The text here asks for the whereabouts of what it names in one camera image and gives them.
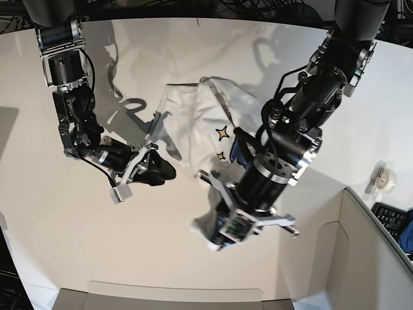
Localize white printed t-shirt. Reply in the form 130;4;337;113
150;76;263;251

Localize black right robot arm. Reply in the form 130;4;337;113
23;1;176;187

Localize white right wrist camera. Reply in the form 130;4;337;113
109;184;132;204

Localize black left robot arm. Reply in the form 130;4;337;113
194;1;390;251

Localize clear tape dispenser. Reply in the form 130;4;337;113
365;160;397;195

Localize grey partition panel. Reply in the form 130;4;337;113
52;281;294;309
290;187;413;310

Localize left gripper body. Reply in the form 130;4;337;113
196;170;299;251

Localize grey right partition panel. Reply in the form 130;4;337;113
290;187;413;310

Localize black background cables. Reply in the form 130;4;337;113
0;0;413;43

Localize grey front partition panel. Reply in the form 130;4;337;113
52;281;294;309

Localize black computer keyboard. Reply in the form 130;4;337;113
371;202;408;241

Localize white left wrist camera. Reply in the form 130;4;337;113
219;209;257;247

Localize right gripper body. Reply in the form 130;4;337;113
124;143;161;186

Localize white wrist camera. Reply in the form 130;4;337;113
219;209;257;247
109;184;132;204

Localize blue clothed person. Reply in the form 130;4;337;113
398;209;413;260

